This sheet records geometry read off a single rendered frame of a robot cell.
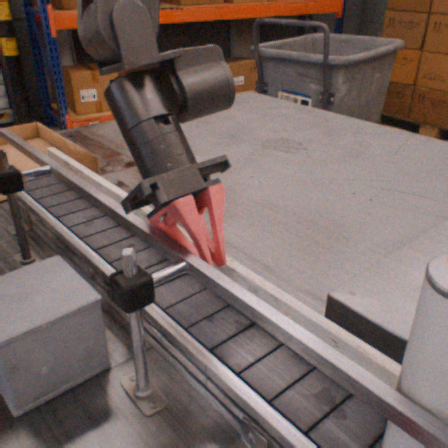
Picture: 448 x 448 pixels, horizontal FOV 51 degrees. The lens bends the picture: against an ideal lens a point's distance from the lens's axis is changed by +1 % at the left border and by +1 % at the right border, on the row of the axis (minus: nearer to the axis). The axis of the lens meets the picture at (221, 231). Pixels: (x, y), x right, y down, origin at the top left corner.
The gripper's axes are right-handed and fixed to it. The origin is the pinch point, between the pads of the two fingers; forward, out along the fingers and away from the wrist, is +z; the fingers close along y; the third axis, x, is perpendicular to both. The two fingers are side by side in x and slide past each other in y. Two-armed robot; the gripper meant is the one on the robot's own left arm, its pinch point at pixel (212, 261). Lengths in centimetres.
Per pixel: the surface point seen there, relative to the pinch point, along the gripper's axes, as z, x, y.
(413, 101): -44, 162, 321
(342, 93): -50, 113, 183
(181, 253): -1.9, -1.9, -3.8
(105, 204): -10.7, 8.8, -4.1
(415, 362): 10.6, -19.8, -2.0
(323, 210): 0.3, 16.9, 34.4
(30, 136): -44, 68, 10
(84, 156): -30, 48, 12
